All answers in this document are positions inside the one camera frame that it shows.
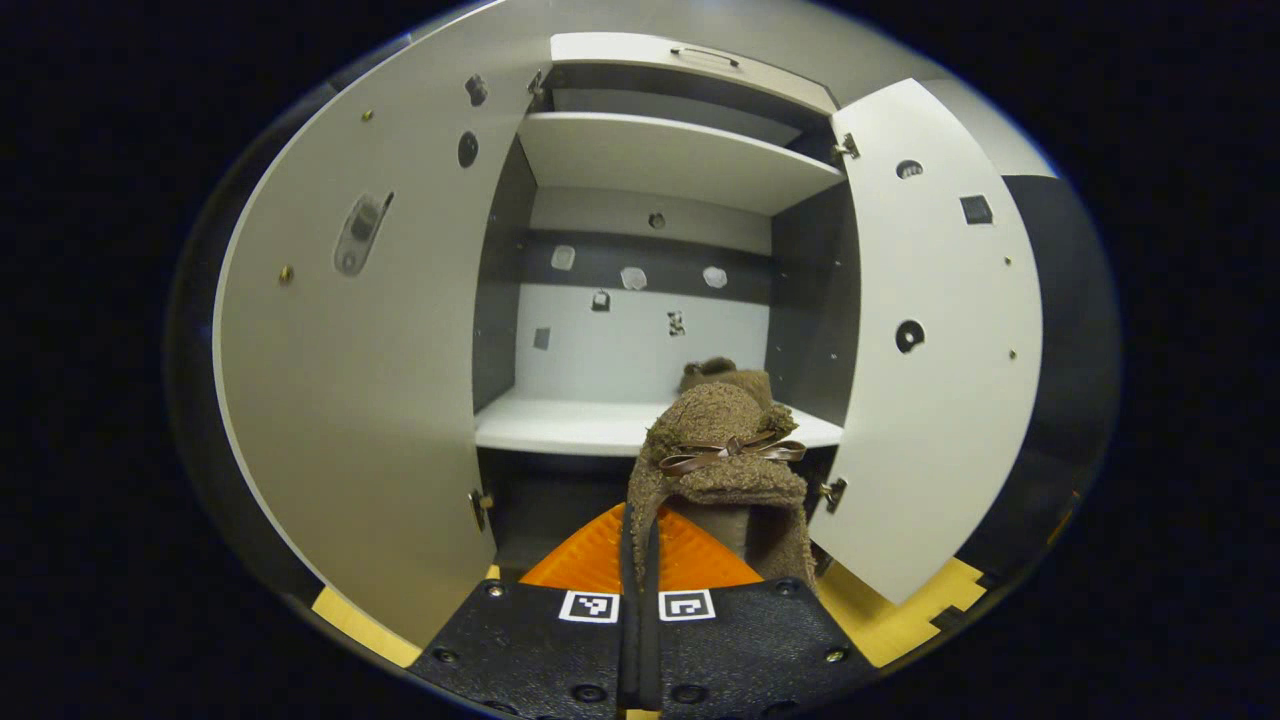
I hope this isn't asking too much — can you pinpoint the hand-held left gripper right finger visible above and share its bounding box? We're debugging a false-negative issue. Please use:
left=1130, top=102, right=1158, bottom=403
left=640, top=505, right=881, bottom=720

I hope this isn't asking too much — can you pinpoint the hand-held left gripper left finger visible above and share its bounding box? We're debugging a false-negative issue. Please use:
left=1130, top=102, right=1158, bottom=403
left=410, top=503, right=641, bottom=720

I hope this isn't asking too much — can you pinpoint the white cabinet door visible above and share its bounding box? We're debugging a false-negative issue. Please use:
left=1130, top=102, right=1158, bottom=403
left=213, top=20, right=551, bottom=646
left=808, top=78, right=1044, bottom=606

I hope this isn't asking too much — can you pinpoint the white and grey shoe cabinet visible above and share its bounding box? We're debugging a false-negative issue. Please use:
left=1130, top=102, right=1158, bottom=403
left=470, top=32, right=863, bottom=579

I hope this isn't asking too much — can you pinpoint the white cabinet drawer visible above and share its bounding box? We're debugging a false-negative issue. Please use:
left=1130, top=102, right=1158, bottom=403
left=550, top=32, right=839, bottom=116

